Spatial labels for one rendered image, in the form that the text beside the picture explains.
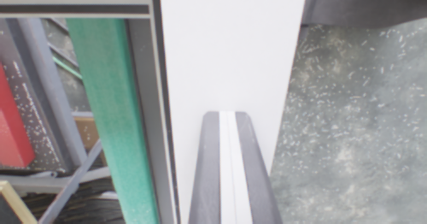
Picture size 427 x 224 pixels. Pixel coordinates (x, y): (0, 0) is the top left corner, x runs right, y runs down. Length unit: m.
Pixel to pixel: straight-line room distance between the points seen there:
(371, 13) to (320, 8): 0.19
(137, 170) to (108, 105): 0.07
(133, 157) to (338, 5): 0.86
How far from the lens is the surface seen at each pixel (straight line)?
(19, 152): 0.70
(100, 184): 1.20
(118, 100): 0.18
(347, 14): 0.96
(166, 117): 0.16
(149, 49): 0.17
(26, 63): 0.61
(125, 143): 0.20
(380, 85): 1.38
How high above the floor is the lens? 1.01
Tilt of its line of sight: 61 degrees down
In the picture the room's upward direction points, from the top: 178 degrees counter-clockwise
